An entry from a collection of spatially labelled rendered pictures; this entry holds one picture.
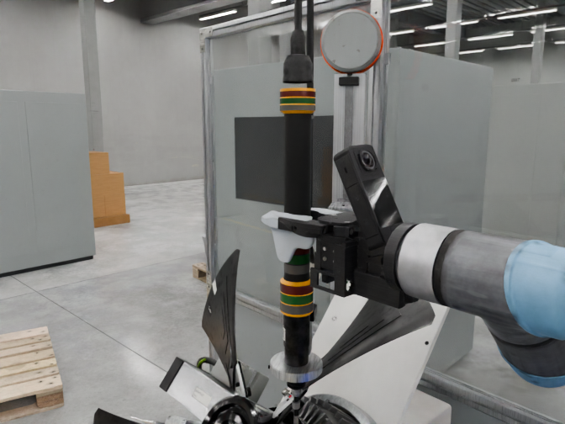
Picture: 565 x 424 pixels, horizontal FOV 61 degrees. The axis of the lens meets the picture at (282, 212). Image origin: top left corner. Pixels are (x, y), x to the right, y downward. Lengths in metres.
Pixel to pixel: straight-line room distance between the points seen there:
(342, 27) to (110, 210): 7.78
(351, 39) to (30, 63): 12.29
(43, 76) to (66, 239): 7.51
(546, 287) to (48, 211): 6.05
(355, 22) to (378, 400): 0.88
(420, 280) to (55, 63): 13.24
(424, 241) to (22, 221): 5.88
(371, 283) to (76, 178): 5.95
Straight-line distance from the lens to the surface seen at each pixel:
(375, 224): 0.51
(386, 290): 0.52
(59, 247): 6.41
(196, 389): 1.11
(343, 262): 0.53
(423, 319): 0.69
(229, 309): 0.91
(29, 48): 13.39
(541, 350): 0.51
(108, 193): 8.76
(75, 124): 6.36
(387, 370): 0.99
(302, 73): 0.59
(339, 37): 1.30
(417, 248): 0.47
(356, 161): 0.52
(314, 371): 0.66
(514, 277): 0.43
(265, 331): 1.91
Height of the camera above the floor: 1.67
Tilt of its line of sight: 10 degrees down
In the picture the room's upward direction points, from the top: straight up
